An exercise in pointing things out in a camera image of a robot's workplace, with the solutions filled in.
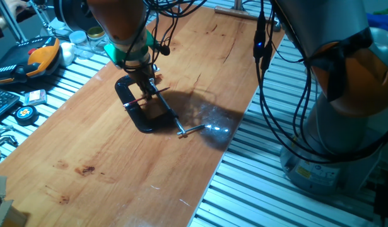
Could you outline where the orange black teach pendant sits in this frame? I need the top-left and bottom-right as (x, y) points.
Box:
(0, 35), (62, 85)

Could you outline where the small card box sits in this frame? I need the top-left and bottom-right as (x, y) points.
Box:
(23, 89), (48, 107)

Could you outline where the blue plastic bag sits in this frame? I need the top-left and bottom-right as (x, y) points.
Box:
(366, 12), (388, 31)

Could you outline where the black C-clamp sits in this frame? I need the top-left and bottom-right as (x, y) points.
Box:
(114, 74), (209, 138)

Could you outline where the plastic jar white lid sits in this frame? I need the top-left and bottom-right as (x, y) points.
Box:
(68, 30), (94, 59)

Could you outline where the person's hand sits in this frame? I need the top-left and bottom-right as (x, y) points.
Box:
(0, 0), (29, 30)

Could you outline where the glass jar gold lid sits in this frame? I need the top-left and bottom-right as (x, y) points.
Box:
(86, 25), (112, 54)

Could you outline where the black filament spool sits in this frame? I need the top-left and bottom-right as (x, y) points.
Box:
(53, 0), (102, 32)

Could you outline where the glossy wooden board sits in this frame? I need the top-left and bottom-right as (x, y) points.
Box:
(0, 4), (286, 227)

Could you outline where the silver elbow pipe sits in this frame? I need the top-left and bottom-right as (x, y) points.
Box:
(0, 134), (20, 149)

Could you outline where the wooden foot bar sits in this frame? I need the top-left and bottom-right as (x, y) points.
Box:
(214, 5), (276, 25)

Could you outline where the black keyboard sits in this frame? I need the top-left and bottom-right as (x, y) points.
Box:
(0, 89), (21, 124)

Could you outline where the cardboard block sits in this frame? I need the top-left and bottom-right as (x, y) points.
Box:
(0, 198), (29, 227)

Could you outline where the round black tape measure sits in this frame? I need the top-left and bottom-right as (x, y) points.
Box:
(13, 105), (40, 127)

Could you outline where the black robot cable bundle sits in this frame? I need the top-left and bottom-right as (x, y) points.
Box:
(121, 0), (388, 165)

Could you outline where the green gripper mounting adapter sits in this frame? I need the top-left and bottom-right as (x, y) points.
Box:
(103, 30), (156, 67)

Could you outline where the grey metal bar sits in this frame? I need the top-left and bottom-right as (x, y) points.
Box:
(0, 0), (27, 44)

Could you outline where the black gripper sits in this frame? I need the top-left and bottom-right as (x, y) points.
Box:
(127, 56), (158, 101)

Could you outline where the white plastic bottle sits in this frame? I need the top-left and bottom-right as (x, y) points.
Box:
(59, 42), (76, 67)

